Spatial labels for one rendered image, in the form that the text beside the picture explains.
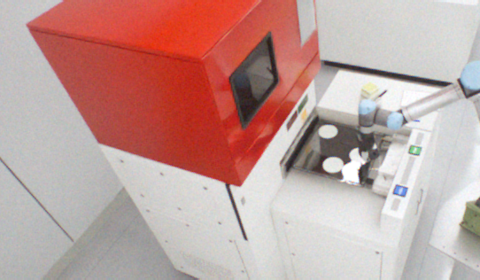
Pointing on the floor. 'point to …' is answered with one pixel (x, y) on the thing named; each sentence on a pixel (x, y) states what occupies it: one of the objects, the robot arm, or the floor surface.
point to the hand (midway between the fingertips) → (367, 160)
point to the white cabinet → (346, 244)
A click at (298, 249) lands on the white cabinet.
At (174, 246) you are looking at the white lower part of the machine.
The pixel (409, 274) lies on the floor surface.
